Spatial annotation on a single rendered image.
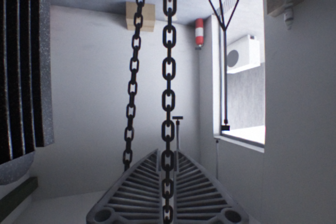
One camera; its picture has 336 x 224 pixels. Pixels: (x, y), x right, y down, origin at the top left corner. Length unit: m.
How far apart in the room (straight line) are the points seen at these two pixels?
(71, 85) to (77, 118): 0.50
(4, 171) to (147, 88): 2.21
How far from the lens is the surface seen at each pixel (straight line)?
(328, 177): 1.63
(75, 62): 2.56
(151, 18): 2.42
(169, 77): 0.16
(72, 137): 2.53
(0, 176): 0.36
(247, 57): 3.59
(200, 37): 2.73
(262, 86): 6.14
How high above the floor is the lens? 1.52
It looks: 3 degrees up
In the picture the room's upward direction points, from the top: 179 degrees clockwise
